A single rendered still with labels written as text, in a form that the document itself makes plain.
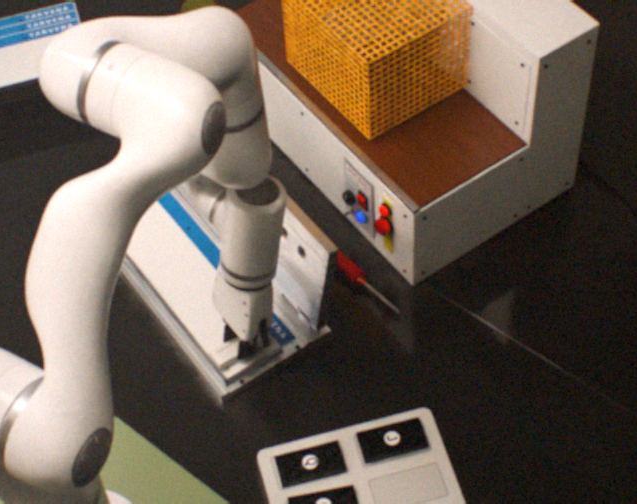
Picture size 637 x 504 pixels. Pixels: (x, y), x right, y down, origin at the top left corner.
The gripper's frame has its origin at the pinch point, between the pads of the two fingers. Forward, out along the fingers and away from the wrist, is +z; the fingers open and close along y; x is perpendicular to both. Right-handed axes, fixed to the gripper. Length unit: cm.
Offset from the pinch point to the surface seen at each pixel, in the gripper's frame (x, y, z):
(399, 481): 6.6, 32.7, 2.6
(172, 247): 2.5, -24.0, 2.3
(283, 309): 9.8, -2.1, 0.6
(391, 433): 9.8, 26.2, 0.7
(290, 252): 11.5, -4.4, -9.5
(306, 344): 9.0, 5.5, 0.9
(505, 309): 38.8, 18.2, -3.1
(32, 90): 1, -72, 3
